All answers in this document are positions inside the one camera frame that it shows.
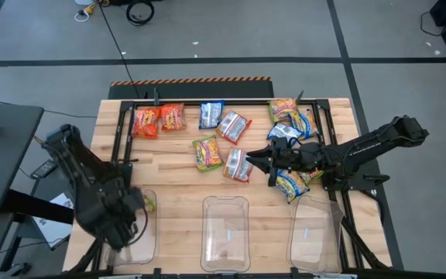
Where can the black hazard-striped floor mat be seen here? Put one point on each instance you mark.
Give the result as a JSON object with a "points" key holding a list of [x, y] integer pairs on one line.
{"points": [[192, 89]]}

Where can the clear plastic bin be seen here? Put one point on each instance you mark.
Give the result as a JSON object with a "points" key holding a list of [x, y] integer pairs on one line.
{"points": [[149, 240], [316, 236], [225, 232]]}

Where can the blue Maruchan noodle pack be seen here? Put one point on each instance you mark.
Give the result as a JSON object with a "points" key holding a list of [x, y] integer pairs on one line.
{"points": [[283, 131], [290, 186], [210, 115], [305, 123]]}

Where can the black remote control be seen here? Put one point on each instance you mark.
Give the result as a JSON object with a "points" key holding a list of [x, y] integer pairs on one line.
{"points": [[44, 169]]}

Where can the white paper sheet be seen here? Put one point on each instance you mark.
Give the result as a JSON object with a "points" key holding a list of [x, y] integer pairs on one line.
{"points": [[52, 228]]}

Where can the black metal table frame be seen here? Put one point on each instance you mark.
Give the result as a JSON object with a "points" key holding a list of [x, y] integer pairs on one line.
{"points": [[246, 102]]}

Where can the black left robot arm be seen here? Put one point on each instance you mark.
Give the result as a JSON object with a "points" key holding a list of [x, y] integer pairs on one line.
{"points": [[79, 162]]}

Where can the yellow white power plug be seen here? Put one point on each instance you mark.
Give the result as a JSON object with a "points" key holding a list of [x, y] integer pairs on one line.
{"points": [[88, 8]]}

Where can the black desk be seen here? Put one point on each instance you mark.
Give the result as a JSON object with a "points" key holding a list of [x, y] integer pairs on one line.
{"points": [[2, 155]]}

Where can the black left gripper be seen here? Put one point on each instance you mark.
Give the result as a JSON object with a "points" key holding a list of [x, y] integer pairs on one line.
{"points": [[118, 217]]}

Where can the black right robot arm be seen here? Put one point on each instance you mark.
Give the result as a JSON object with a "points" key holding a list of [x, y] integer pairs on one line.
{"points": [[378, 141]]}

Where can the orange spicy noodle pack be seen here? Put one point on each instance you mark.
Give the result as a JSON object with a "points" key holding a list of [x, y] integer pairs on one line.
{"points": [[145, 122], [237, 166], [232, 127], [172, 117]]}

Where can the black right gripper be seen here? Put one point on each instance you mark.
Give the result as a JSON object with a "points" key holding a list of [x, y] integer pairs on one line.
{"points": [[300, 157]]}

